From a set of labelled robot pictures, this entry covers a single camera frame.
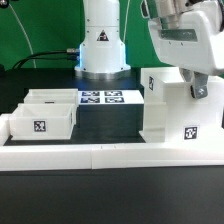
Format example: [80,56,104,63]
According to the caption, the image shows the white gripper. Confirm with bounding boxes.
[141,0,224,99]

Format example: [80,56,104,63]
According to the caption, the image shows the white drawer cabinet frame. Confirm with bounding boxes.
[140,67,224,143]

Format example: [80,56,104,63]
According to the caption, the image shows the white drawer box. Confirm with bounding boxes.
[9,104,76,140]
[24,89,78,105]

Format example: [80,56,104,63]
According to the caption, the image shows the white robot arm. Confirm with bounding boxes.
[75,0,224,99]

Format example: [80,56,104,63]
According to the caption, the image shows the paper sheet with markers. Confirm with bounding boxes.
[78,90,144,105]

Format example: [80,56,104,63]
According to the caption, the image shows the white fence front rail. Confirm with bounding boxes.
[0,142,224,172]

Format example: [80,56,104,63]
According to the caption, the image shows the white fence rail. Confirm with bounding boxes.
[0,114,10,146]
[0,142,224,172]

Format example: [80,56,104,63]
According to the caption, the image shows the black cables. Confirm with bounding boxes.
[12,48,81,70]

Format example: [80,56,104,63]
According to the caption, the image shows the white fence left rail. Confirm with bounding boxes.
[0,114,10,146]

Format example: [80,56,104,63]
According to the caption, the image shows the white cable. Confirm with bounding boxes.
[8,3,37,69]

